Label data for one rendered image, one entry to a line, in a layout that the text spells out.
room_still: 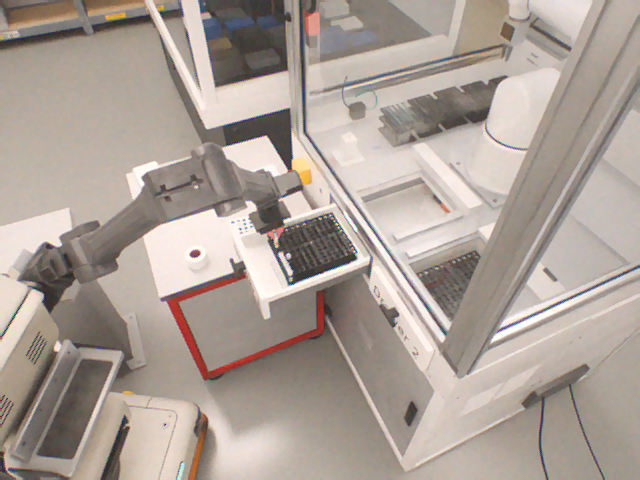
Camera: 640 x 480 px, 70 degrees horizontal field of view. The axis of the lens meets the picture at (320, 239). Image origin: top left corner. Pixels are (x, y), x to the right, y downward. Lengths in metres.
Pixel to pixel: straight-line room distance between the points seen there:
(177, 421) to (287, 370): 0.56
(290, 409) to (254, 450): 0.21
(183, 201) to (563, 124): 0.51
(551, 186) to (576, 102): 0.12
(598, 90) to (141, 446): 1.68
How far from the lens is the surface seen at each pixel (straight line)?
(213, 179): 0.71
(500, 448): 2.17
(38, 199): 3.25
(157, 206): 0.70
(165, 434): 1.85
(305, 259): 1.34
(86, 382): 1.12
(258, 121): 2.08
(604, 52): 0.61
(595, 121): 0.63
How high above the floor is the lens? 1.97
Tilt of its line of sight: 50 degrees down
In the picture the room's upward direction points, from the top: straight up
